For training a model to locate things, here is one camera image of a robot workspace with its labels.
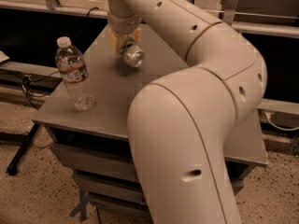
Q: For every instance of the grey drawer cabinet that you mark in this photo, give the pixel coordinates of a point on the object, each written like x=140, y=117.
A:
x=95, y=143

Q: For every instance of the black tripod leg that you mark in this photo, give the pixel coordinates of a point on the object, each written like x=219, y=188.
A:
x=12, y=168

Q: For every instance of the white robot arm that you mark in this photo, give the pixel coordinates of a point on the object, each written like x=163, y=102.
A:
x=178, y=124

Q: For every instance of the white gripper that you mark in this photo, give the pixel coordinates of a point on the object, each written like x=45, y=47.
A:
x=123, y=24

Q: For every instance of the clear plastic water bottle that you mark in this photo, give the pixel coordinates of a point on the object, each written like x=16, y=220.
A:
x=73, y=70

